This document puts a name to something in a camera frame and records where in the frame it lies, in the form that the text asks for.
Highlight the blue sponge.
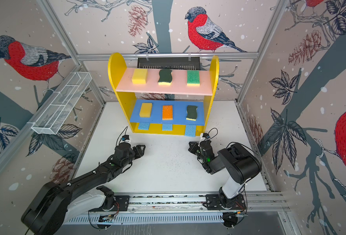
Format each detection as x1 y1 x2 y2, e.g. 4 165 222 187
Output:
184 125 196 137
162 123 173 131
138 122 150 130

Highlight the dark green wavy sponge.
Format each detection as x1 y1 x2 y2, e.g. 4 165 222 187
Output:
186 105 198 121
158 69 173 86

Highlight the yellow orange-tinted sponge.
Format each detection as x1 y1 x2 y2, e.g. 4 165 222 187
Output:
139 102 153 118

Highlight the orange sponge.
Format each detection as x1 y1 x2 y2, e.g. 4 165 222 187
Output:
162 105 173 120

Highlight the bright green sponge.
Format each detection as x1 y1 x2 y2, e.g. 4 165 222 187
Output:
187 70 200 86

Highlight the plain yellow sponge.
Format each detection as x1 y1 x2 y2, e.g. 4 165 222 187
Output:
132 69 148 85

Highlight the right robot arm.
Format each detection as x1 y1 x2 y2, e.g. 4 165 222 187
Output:
188 140 262 199

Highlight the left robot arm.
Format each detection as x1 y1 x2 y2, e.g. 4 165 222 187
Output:
21 143 145 235

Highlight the yellow shelf unit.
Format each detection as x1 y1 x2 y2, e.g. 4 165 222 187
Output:
108 53 220 137

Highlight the black perforated metal tray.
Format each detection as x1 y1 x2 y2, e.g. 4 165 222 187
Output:
137 57 200 70

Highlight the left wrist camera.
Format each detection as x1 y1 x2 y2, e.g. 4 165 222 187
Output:
120 135 131 143

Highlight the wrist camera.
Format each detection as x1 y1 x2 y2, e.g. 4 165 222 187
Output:
199 133 211 142
120 135 131 143

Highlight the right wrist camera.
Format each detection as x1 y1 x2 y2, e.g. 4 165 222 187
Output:
199 133 211 142

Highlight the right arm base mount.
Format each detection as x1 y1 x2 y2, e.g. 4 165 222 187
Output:
202 194 246 211

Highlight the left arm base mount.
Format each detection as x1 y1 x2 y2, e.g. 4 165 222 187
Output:
90 195 130 213

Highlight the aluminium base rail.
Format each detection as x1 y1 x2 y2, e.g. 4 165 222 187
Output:
44 191 288 215

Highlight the white wire mesh basket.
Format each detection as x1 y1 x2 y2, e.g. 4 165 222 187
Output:
31 71 92 135

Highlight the horizontal aluminium frame bar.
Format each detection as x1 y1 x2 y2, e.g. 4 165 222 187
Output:
76 52 259 61

